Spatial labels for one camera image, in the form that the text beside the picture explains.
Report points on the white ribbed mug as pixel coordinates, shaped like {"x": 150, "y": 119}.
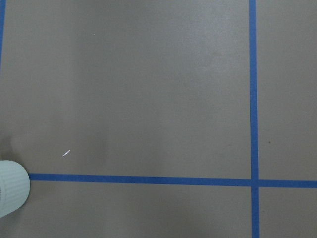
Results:
{"x": 14, "y": 186}

